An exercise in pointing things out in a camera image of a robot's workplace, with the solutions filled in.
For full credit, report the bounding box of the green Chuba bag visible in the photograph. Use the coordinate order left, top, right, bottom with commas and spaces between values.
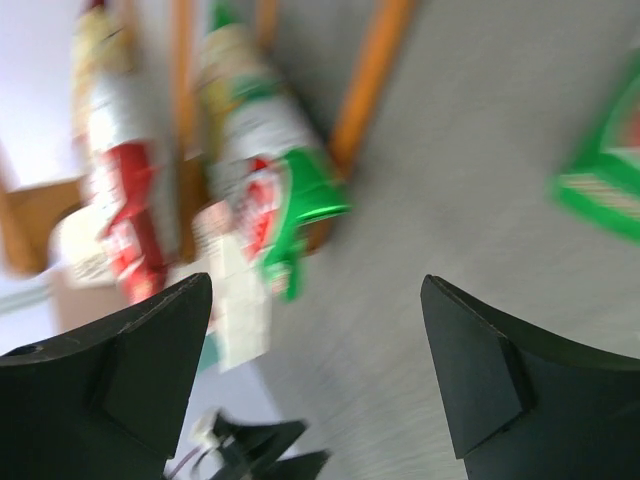
193, 1, 350, 371
551, 47, 639, 243

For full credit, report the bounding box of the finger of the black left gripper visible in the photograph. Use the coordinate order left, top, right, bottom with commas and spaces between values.
192, 410, 330, 480

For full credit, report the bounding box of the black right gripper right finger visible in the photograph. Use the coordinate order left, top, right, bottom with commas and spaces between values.
421, 275, 639, 479

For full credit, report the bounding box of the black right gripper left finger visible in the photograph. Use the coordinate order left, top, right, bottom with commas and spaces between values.
1, 273, 213, 479

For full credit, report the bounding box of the red Chuba chips bag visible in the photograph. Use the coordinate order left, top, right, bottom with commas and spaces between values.
71, 1, 181, 304

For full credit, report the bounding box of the orange wooden shelf rack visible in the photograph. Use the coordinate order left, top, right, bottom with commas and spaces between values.
1, 1, 419, 275

